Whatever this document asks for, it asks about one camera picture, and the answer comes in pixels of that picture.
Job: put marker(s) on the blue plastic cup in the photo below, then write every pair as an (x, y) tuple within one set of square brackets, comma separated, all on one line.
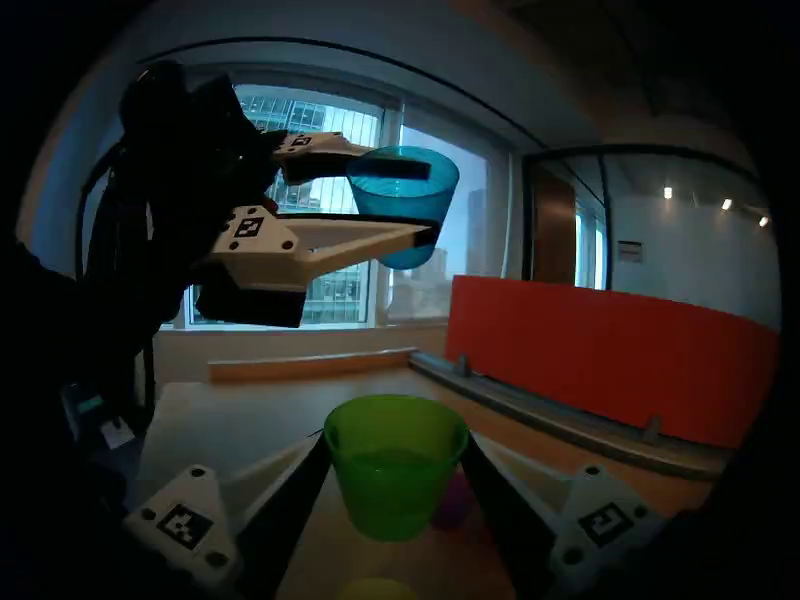
[(406, 194)]

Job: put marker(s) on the green plastic cup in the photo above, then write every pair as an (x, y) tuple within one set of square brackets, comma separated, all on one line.
[(394, 475)]

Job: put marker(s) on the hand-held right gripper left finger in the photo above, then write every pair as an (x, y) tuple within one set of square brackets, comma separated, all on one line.
[(187, 500)]

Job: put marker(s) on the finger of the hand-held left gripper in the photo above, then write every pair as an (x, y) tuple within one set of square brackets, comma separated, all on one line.
[(325, 147), (300, 240)]

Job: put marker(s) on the yellow plastic cup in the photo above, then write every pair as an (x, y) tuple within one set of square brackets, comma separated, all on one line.
[(377, 589)]

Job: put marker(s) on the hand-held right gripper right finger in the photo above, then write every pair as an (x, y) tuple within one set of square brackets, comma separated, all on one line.
[(600, 500)]

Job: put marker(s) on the purple plastic cup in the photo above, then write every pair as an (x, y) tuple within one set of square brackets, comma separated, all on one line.
[(452, 503)]

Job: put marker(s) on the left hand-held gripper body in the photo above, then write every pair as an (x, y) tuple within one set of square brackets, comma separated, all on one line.
[(181, 175)]

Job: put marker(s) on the red desk screen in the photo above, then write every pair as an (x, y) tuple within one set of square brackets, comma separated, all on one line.
[(612, 356)]

